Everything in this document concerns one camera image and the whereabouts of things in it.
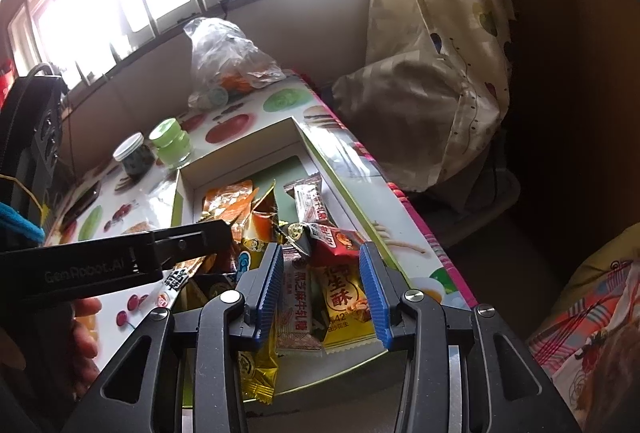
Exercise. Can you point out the clear plastic bag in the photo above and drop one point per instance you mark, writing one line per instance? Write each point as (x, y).
(225, 48)

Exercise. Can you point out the person's left hand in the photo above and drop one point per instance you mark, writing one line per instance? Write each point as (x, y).
(86, 323)

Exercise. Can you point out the dark jar with clear lid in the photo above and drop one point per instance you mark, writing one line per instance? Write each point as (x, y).
(134, 160)

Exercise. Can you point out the black smartphone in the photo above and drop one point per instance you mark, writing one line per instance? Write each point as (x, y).
(82, 205)

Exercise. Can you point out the gold long snack packet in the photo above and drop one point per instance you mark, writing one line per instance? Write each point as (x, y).
(257, 228)
(257, 368)

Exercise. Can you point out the yellow peanut snack packet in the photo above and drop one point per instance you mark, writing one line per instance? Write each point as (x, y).
(345, 308)

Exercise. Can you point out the orange fruit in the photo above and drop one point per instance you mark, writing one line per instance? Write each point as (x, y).
(235, 82)

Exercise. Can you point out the brown wooden cabinet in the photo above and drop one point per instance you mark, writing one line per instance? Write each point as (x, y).
(575, 38)

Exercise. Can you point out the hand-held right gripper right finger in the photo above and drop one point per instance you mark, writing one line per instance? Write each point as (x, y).
(375, 303)

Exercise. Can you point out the colourful printed cloth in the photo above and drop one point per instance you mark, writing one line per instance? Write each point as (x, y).
(590, 328)

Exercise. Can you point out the fruit printed tablecloth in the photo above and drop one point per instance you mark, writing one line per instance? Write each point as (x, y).
(340, 133)

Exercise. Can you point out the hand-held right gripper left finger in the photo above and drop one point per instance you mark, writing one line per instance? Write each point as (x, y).
(270, 293)

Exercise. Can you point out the green and white box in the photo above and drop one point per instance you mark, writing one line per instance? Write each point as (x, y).
(235, 158)

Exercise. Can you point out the cream patterned curtain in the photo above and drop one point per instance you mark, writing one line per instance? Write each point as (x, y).
(425, 13)

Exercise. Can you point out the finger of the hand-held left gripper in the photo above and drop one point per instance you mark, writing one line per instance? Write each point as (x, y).
(195, 243)

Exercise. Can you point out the green lidded small cup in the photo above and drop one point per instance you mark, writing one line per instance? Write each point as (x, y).
(216, 98)

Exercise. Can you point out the green jar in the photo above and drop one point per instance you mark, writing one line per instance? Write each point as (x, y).
(171, 145)

